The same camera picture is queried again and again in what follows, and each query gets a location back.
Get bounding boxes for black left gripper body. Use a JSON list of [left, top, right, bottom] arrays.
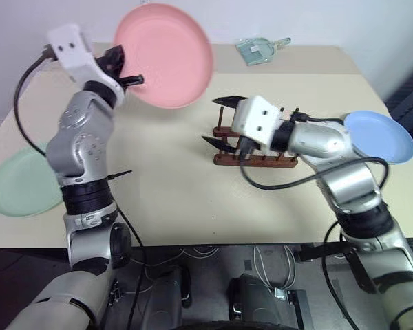
[[96, 45, 127, 79]]

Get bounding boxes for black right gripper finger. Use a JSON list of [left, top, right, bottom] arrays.
[[211, 96, 244, 109], [201, 135, 242, 154]]

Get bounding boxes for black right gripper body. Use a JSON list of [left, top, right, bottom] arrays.
[[237, 135, 262, 162]]

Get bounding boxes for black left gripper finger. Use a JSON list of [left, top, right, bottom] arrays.
[[118, 74, 145, 87]]

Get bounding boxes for pink plate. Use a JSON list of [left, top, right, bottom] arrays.
[[113, 3, 215, 110]]

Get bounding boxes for wooden dish rack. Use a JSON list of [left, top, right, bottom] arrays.
[[212, 106, 299, 169]]

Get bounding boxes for clear green plastic dustpan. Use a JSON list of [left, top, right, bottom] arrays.
[[235, 36, 292, 66]]

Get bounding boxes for blue plate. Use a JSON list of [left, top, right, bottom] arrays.
[[343, 110, 413, 165]]

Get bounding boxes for green plate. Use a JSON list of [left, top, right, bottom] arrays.
[[0, 142, 65, 218]]

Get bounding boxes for dark rounded robot leg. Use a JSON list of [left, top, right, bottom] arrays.
[[108, 264, 193, 330], [226, 273, 314, 330]]

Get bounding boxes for black ribbed object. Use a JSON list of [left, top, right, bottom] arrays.
[[385, 63, 413, 121]]

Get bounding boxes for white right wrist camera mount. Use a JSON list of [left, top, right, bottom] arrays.
[[231, 95, 286, 152]]

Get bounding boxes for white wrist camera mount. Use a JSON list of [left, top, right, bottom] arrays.
[[47, 23, 124, 104], [231, 95, 286, 152]]

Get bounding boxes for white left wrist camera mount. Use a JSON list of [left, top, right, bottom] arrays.
[[47, 23, 124, 104]]

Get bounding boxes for white cable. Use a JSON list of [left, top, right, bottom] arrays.
[[253, 244, 297, 289]]

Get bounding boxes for black metal bracket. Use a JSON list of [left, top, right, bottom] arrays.
[[295, 242, 379, 295]]

